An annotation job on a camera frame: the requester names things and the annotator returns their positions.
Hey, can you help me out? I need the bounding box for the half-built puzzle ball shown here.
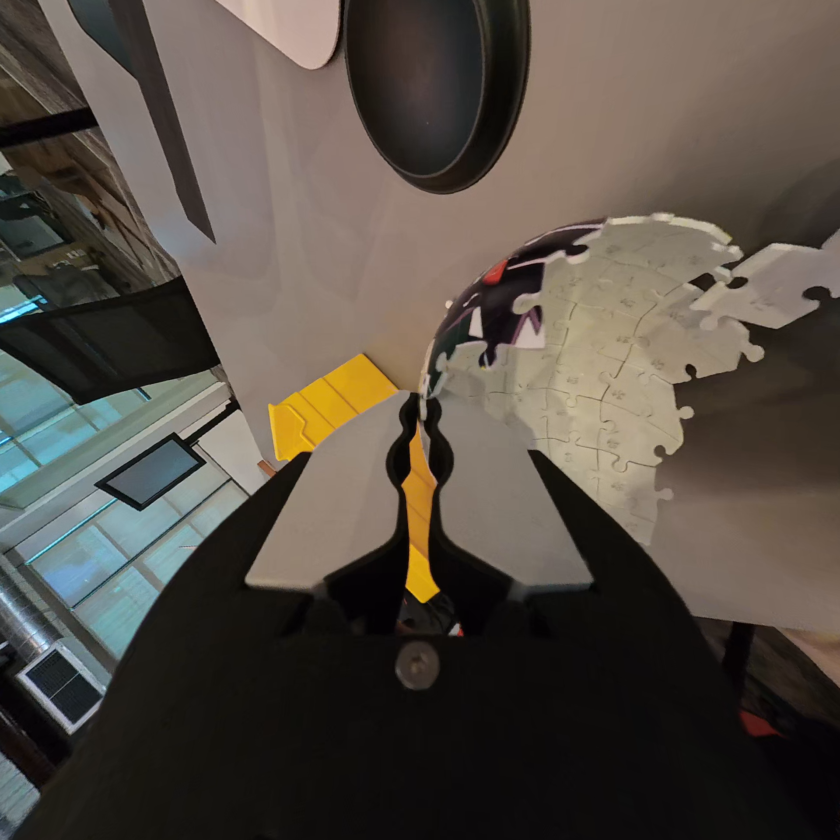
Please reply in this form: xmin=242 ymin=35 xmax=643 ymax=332
xmin=420 ymin=213 xmax=765 ymax=547

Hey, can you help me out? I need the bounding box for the black hanging screen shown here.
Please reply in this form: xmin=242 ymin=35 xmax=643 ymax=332
xmin=94 ymin=432 xmax=208 ymax=513

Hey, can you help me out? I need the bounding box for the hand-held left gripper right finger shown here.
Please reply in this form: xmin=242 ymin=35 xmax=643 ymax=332
xmin=424 ymin=395 xmax=598 ymax=635

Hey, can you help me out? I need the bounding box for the white vent unit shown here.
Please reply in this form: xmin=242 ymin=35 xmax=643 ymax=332
xmin=14 ymin=642 xmax=107 ymax=735

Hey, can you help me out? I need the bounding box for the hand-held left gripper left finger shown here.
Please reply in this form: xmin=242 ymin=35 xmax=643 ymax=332
xmin=243 ymin=391 xmax=422 ymax=635

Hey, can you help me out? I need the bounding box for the silver ventilation duct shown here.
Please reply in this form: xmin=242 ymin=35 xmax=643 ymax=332
xmin=0 ymin=554 xmax=70 ymax=667

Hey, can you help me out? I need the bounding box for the black mesh office chair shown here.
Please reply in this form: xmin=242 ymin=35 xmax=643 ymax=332
xmin=0 ymin=276 xmax=223 ymax=406

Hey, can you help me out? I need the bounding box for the dark table edge rail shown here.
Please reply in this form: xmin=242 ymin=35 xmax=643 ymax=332
xmin=66 ymin=0 xmax=217 ymax=245

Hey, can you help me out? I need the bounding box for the black pole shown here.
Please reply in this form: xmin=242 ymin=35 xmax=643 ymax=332
xmin=0 ymin=107 xmax=99 ymax=151

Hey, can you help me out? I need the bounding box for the black round stand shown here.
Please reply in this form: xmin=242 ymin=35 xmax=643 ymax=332
xmin=344 ymin=0 xmax=531 ymax=196

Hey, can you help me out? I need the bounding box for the white puzzle piece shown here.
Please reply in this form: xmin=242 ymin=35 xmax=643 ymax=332
xmin=690 ymin=228 xmax=840 ymax=331

